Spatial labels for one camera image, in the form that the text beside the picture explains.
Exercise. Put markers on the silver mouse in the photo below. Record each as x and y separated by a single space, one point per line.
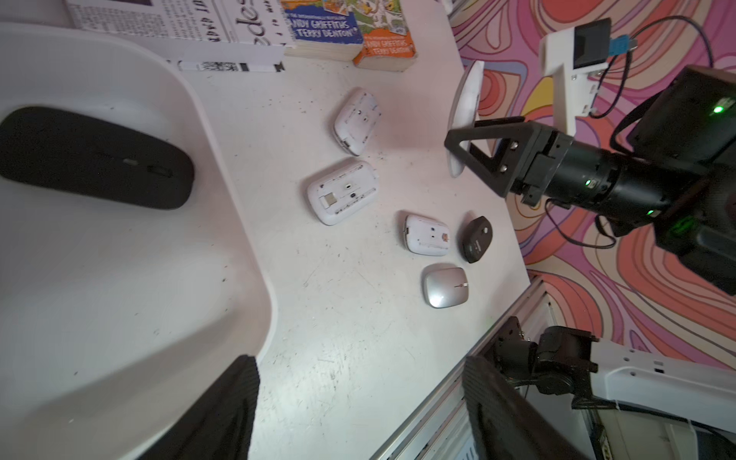
446 287

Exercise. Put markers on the white mouse upside-down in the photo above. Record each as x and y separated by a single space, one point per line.
464 110
424 236
356 121
342 193

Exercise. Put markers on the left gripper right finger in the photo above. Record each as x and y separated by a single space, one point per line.
503 423

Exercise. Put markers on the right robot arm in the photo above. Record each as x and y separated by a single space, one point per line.
678 175

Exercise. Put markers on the newspaper print book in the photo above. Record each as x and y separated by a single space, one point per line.
196 35

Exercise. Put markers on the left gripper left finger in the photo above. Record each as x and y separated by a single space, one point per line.
219 424

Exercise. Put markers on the orange treehouse book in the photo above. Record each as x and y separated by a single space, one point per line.
387 42

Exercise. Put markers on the white mouse top upside-down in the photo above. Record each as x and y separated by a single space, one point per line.
356 121

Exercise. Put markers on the blue treehouse book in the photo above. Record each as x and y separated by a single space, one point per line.
323 30

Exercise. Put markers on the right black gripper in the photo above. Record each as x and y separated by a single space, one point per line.
564 169

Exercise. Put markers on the white storage box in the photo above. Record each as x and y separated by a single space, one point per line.
115 318

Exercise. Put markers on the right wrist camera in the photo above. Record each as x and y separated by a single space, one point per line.
571 57

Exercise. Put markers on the small black mouse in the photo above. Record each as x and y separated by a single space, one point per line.
476 239

